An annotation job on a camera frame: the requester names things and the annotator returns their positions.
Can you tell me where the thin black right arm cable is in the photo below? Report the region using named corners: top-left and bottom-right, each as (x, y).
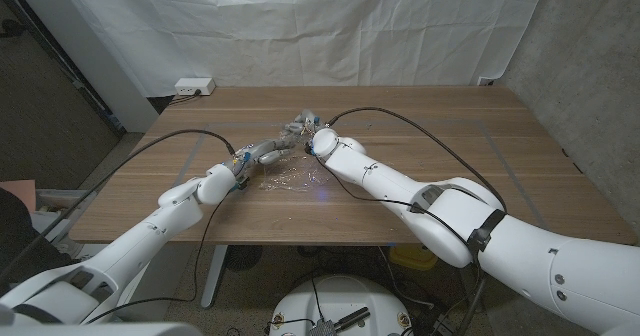
top-left (312, 153), bottom-right (489, 336)

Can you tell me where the person in dark trousers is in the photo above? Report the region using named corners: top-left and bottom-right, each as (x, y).
top-left (0, 186), bottom-right (76, 282)

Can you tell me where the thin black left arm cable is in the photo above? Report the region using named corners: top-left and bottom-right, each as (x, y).
top-left (82, 190), bottom-right (231, 325)

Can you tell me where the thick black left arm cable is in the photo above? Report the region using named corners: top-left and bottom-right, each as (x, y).
top-left (0, 128), bottom-right (237, 282)

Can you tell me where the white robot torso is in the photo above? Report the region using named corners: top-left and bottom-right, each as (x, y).
top-left (268, 274), bottom-right (414, 336)

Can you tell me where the clear plastic storage bin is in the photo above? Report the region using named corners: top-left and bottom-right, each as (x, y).
top-left (35, 188), bottom-right (99, 247)

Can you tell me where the black round floor object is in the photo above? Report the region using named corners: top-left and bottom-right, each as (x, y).
top-left (223, 244), bottom-right (264, 272)

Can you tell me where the grey table leg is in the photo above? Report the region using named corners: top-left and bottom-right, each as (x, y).
top-left (452, 264), bottom-right (485, 315)

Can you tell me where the yellow object under table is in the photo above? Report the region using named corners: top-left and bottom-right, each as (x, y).
top-left (388, 244), bottom-right (431, 272)

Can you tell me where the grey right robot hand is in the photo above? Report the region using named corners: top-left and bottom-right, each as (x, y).
top-left (279, 108), bottom-right (324, 140)

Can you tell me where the black tool on torso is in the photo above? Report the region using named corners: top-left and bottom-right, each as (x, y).
top-left (333, 306), bottom-right (372, 333)

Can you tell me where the clear plastic wrap sheet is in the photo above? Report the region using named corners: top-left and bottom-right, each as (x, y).
top-left (257, 145), bottom-right (331, 193)

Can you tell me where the orange flat board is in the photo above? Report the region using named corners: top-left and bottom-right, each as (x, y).
top-left (0, 178), bottom-right (38, 214)

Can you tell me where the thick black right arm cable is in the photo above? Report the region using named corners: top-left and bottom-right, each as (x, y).
top-left (325, 106), bottom-right (509, 215)

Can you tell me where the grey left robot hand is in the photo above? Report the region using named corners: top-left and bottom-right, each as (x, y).
top-left (227, 136), bottom-right (296, 176)

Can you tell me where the white power strip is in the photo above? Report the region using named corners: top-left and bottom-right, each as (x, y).
top-left (174, 77), bottom-right (217, 97)

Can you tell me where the white wrinkled backdrop cloth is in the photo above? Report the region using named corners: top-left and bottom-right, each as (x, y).
top-left (52, 0), bottom-right (554, 98)

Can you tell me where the black power strip cable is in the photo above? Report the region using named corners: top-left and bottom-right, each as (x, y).
top-left (167, 89), bottom-right (204, 108)

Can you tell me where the white table leg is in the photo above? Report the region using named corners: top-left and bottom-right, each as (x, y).
top-left (200, 244), bottom-right (229, 310)

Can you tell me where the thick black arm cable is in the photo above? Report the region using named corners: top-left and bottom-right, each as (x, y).
top-left (0, 128), bottom-right (237, 282)
top-left (325, 106), bottom-right (509, 215)

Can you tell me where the grey floor power strip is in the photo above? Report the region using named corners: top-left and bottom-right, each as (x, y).
top-left (415, 309), bottom-right (459, 336)

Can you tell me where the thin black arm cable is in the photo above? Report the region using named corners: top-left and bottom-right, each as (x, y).
top-left (82, 190), bottom-right (231, 325)
top-left (312, 153), bottom-right (489, 336)

